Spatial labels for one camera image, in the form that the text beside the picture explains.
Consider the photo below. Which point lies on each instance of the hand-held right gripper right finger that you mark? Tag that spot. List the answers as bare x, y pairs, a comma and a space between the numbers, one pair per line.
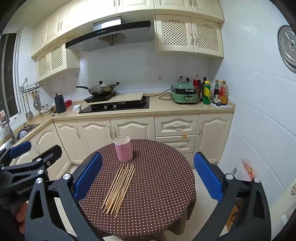
208, 178

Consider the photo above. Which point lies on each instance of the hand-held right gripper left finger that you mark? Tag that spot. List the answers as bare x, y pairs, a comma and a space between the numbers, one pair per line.
89, 176

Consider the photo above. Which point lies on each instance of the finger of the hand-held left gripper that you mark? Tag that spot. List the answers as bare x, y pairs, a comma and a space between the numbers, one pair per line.
49, 154
20, 148

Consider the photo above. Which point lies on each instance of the bunch of wooden chopsticks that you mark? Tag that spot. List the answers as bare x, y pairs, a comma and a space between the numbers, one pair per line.
120, 187

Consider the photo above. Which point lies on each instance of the pink cup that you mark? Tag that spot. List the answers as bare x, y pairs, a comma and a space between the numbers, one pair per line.
123, 149

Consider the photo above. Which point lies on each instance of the person's left hand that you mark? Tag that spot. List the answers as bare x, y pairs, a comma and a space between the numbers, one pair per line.
20, 212

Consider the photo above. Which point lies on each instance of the round plate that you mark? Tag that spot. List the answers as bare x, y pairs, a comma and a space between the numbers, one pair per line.
22, 134

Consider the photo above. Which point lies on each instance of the metal faucet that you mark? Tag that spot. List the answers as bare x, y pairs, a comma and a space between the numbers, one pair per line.
9, 129

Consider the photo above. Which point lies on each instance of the steel sink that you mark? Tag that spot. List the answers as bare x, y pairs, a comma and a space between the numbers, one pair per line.
31, 127

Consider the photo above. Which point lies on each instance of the hanging metal ladle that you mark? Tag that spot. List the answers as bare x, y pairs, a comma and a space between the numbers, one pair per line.
28, 113

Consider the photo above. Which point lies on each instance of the orange white plastic bag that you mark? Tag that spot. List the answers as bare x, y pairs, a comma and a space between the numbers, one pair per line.
247, 169

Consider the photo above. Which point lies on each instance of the stack of bowls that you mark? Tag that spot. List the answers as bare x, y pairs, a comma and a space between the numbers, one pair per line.
45, 110

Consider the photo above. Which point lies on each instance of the small cream drawer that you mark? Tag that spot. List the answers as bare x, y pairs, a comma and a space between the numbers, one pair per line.
178, 143

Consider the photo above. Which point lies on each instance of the hanging metal spoon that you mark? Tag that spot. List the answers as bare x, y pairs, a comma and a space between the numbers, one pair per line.
35, 103

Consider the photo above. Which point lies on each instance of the brown polka dot tablecloth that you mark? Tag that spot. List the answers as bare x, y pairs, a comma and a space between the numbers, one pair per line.
157, 185

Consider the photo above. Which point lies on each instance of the black canister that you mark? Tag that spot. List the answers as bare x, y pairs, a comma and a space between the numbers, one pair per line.
60, 104

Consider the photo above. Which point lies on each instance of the white mug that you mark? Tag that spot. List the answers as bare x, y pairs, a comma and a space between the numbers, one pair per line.
77, 108

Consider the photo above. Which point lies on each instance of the red box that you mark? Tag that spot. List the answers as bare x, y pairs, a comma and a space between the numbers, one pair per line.
68, 103

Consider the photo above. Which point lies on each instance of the large cream drawer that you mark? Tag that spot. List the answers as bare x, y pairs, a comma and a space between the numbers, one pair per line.
177, 125

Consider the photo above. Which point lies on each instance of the black induction cooker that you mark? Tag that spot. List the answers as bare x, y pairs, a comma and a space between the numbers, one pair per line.
97, 99

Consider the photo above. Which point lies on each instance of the white tray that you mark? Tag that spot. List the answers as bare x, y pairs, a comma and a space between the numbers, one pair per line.
227, 106

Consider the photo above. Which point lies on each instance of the kitchen window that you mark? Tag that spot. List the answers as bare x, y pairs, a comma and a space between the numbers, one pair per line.
8, 74

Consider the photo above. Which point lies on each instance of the black glass gas hob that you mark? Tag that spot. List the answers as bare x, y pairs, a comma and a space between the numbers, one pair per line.
129, 107

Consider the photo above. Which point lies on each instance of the black wok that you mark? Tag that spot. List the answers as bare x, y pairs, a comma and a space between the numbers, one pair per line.
101, 91

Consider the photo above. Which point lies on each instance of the green bottle yellow cap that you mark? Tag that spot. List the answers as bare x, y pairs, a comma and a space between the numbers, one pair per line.
207, 93

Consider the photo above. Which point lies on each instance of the glass wok lid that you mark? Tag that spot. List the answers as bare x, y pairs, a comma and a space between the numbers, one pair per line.
100, 87

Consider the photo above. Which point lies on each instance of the red orange sauce bottle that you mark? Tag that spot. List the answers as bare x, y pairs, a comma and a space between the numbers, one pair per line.
223, 93

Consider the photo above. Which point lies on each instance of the beige kitchen countertop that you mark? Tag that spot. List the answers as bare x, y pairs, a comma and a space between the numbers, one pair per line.
161, 105

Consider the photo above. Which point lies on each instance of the beige board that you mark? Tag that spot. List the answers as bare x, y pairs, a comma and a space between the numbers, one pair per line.
124, 97

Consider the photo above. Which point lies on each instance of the dark soy sauce bottle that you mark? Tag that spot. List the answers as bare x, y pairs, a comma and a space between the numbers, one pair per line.
216, 91

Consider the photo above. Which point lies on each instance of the green electric cooker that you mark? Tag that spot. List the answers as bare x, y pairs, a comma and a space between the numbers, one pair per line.
185, 93

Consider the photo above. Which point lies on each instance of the dark olive oil bottle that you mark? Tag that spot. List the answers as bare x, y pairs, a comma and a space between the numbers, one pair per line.
203, 89

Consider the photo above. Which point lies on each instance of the dark bottle red label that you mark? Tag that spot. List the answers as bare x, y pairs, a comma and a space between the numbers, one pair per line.
196, 84

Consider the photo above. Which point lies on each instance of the cream lattice door cabinet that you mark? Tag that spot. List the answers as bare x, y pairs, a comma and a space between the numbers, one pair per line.
189, 34
56, 60

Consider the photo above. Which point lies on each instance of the black steel range hood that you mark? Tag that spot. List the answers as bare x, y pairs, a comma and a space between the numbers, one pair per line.
111, 37

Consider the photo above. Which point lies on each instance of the round metal steamer rack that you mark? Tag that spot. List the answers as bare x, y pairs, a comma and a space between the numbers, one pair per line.
288, 46

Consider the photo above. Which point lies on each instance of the wall outlet with plugs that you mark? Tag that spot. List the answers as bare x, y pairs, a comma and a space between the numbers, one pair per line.
186, 78

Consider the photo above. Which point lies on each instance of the cream wall cabinet row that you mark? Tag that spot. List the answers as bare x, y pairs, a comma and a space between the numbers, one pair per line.
138, 4

